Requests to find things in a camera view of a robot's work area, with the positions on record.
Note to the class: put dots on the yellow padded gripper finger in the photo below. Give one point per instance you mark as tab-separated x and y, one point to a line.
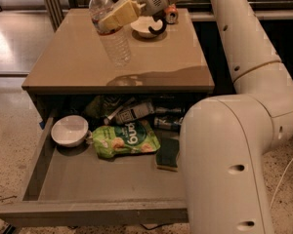
123	12

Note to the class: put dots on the clear plastic water bottle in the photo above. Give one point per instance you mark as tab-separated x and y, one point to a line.
113	39

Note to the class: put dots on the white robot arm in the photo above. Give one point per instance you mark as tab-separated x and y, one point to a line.
223	139

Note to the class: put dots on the white bowl in drawer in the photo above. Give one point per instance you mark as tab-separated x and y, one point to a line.
70	131

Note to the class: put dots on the grey open top drawer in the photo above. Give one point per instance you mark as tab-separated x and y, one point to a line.
73	187

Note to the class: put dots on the white bowl on cabinet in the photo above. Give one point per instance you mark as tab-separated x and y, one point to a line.
140	27

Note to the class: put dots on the orange soda can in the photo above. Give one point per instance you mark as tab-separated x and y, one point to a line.
171	14

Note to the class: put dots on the grey cabinet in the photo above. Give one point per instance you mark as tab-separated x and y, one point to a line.
79	62

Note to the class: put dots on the dark green chip bag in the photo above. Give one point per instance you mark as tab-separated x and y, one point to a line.
102	106

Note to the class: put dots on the dark can at back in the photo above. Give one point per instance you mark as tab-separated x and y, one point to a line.
166	110

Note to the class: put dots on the blue silver can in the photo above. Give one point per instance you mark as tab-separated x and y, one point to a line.
169	123

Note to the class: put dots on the green snack bag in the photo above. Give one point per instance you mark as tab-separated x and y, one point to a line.
129	139

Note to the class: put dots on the green scrubbing sponge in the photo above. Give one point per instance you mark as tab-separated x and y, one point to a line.
167	155

